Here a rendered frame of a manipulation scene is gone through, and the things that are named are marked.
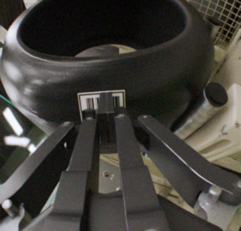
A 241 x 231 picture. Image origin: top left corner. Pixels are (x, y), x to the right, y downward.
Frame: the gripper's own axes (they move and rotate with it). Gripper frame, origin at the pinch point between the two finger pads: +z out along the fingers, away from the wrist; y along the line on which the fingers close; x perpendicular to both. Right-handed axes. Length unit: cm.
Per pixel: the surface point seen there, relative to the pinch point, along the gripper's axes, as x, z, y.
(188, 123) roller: -7.5, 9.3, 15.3
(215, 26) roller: 14.3, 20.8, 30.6
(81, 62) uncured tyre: 5.3, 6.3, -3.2
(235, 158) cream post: -34, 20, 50
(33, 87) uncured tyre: 2.8, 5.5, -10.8
